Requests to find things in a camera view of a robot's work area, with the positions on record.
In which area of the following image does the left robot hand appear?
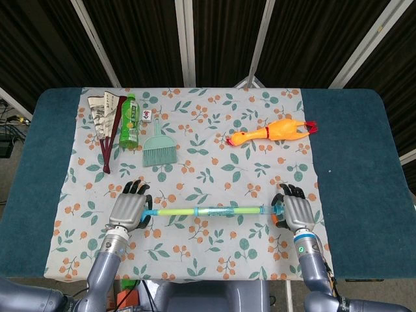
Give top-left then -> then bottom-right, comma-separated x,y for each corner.
108,178 -> 154,232

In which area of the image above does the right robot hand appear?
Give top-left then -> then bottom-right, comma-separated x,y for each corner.
271,183 -> 315,235

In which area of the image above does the blue green toy stick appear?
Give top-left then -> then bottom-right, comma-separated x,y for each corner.
139,203 -> 284,220

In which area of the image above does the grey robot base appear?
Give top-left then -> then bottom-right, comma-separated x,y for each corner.
155,281 -> 271,312

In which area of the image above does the green mini hand broom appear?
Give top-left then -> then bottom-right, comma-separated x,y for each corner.
142,118 -> 178,168

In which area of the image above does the teal table cover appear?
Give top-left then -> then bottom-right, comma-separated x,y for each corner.
0,87 -> 416,282

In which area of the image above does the floral print tablecloth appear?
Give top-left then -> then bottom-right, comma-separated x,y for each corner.
44,86 -> 335,282

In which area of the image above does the green tea bottle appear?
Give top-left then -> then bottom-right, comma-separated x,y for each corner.
118,92 -> 141,151

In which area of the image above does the yellow rubber chicken toy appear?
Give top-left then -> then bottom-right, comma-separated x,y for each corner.
226,118 -> 318,147

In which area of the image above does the orange box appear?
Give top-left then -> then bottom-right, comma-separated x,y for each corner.
117,290 -> 141,309

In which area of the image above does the folding paper fan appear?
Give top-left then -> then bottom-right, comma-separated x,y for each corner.
86,90 -> 128,175

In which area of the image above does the black power box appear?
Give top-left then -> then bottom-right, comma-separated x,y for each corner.
0,136 -> 15,159

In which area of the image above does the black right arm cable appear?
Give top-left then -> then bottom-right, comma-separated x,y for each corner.
324,261 -> 339,298

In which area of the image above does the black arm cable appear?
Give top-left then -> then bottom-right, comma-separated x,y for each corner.
70,285 -> 91,299
324,261 -> 339,298

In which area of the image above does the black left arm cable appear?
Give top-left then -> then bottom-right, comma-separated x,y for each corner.
70,285 -> 91,299

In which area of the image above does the black cable bundle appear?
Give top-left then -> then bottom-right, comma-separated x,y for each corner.
0,99 -> 33,139

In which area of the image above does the white partition frame post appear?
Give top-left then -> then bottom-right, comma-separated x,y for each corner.
0,86 -> 34,120
328,0 -> 400,89
234,0 -> 276,89
174,0 -> 196,88
70,0 -> 122,88

